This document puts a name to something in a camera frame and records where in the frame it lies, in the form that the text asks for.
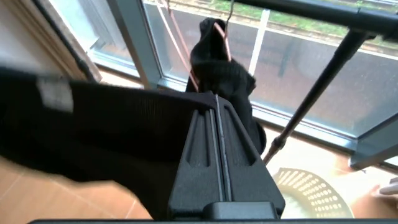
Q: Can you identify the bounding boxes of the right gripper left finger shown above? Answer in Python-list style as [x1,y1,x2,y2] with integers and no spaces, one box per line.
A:
[167,108,223,218]

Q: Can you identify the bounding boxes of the black garment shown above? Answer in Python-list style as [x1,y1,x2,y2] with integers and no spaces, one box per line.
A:
[0,67,218,220]

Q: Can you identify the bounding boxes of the white laundry basket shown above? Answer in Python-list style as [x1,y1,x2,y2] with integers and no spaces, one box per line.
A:
[273,167,355,219]

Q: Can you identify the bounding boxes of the black shorts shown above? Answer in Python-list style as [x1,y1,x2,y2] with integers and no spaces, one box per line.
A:
[185,17,267,156]

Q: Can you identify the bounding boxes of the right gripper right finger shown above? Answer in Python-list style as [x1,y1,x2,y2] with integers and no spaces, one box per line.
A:
[215,95,286,218]

